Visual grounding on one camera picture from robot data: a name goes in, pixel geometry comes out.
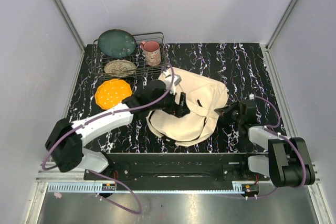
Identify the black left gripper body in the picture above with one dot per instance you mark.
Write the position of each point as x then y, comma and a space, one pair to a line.
167, 105

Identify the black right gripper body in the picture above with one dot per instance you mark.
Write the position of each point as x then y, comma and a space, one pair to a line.
233, 117

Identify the cream canvas student bag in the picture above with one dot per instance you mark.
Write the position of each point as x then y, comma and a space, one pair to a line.
203, 96

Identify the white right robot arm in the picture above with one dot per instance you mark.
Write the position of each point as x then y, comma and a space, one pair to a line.
287, 162

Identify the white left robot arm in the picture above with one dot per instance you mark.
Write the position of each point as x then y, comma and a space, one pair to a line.
66, 144

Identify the pink patterned mug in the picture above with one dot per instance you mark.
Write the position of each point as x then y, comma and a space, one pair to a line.
152, 52

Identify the orange dotted plate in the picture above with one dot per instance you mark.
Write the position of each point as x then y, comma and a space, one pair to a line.
110, 93

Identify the beige patterned plate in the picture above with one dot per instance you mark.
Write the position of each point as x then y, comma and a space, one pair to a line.
120, 68

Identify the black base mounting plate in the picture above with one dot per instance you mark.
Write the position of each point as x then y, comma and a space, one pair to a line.
185, 170

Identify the dark green plate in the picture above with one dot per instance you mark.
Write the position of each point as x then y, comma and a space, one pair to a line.
117, 43

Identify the wire dish rack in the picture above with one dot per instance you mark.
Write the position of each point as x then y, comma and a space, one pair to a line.
99, 59

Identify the white cable duct strip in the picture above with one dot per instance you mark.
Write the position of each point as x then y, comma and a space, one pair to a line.
97, 187

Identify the aluminium frame rail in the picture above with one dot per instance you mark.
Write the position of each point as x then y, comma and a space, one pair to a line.
69, 23

